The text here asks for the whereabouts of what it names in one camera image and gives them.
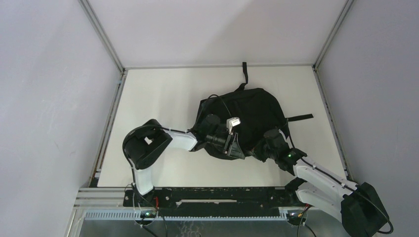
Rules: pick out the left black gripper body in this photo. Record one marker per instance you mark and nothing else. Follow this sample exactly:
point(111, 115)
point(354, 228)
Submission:
point(220, 139)

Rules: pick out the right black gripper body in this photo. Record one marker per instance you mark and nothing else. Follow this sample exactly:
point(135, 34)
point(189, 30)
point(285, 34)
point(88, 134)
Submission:
point(263, 152)

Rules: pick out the black student backpack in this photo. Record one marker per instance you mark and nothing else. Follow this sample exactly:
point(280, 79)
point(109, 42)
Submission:
point(258, 110)

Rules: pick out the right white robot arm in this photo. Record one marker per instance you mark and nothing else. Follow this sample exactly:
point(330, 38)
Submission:
point(357, 206)

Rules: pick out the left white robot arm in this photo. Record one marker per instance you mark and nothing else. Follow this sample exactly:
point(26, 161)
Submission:
point(145, 144)

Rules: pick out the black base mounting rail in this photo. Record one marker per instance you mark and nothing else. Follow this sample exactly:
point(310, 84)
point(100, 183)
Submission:
point(229, 201)

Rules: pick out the white slotted cable duct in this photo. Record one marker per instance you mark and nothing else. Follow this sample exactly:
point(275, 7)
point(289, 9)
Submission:
point(152, 215)

